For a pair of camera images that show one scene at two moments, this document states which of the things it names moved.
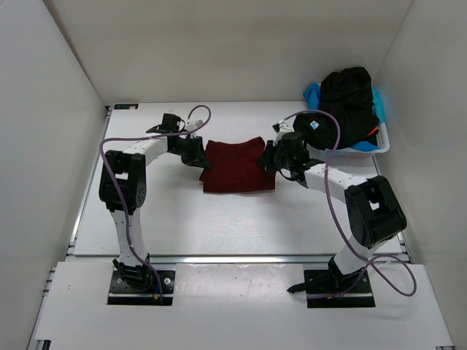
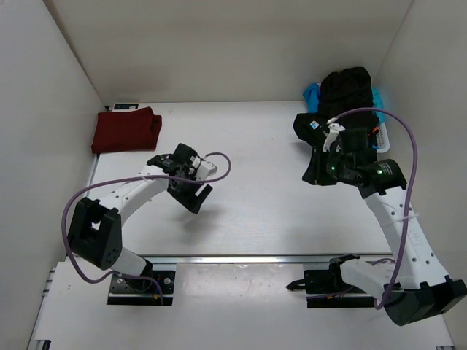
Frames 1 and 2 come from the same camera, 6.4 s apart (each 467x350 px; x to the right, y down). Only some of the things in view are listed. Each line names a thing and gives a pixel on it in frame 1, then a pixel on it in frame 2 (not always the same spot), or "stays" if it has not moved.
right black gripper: [268, 160] -> [320, 176]
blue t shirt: [311, 95] stays
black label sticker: [125, 106] stays
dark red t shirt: [234, 166] -> [122, 130]
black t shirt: [349, 93] stays
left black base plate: [137, 287] stays
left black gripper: [198, 156] -> [191, 200]
